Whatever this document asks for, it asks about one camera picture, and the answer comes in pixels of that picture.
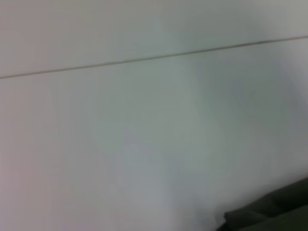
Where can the dark green printed t-shirt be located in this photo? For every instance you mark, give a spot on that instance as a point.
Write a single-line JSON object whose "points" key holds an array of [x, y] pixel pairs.
{"points": [[269, 211]]}

